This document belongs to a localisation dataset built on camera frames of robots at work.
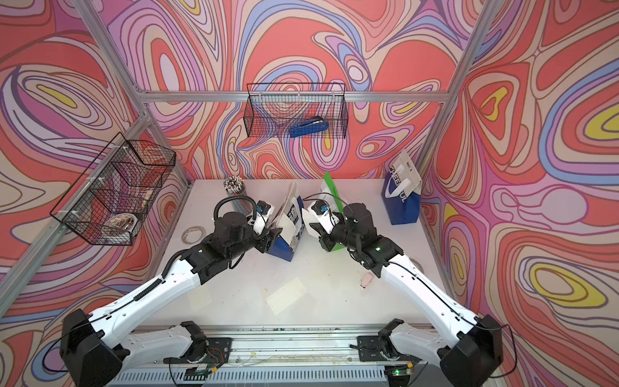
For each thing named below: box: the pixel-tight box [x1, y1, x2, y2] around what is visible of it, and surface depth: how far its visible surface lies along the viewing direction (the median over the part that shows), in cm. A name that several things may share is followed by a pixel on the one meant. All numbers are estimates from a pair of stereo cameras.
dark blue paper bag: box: [380, 149, 423, 225], surface depth 98 cm
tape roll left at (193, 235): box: [181, 225, 207, 246], surface depth 102 cm
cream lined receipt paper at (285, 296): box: [265, 277, 308, 316], surface depth 87 cm
